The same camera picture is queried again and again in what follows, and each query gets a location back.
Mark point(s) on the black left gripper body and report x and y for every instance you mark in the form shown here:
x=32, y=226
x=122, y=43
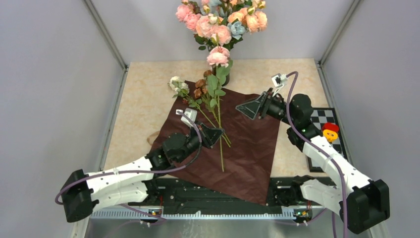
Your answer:
x=192, y=142

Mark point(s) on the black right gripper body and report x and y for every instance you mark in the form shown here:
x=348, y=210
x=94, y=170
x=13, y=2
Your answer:
x=274, y=107

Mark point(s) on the beige satin ribbon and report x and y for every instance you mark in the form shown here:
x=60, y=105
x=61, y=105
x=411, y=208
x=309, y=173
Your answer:
x=152, y=137

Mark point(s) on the red paper bouquet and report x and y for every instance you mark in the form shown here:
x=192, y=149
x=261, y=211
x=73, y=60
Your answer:
x=242, y=169

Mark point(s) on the white rose stem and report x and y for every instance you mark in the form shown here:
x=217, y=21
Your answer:
x=195, y=101

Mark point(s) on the pink double rose stem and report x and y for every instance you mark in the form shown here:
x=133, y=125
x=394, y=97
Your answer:
x=220, y=62

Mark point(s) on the peach rose stem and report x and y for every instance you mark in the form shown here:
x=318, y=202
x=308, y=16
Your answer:
x=251, y=19

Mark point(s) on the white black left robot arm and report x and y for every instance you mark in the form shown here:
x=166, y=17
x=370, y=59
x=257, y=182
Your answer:
x=85, y=193

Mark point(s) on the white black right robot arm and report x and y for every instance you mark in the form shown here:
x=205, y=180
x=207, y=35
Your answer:
x=360, y=202

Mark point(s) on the black cylindrical vase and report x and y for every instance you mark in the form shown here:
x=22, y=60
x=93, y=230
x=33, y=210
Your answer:
x=223, y=73

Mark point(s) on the brown small rose stem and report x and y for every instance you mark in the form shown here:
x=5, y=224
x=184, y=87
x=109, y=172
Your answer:
x=205, y=95

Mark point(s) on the red yellow toy block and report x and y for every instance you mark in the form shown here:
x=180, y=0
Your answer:
x=330, y=131

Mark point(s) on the colourful artificial flower bunch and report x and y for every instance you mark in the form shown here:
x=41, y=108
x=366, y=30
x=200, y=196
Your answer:
x=189, y=12

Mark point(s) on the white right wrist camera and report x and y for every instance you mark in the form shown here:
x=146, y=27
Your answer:
x=279, y=80

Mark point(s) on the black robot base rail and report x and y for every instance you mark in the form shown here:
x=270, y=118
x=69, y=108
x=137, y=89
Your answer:
x=178, y=197

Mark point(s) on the white toothed cable duct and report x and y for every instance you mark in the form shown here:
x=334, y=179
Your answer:
x=119, y=212

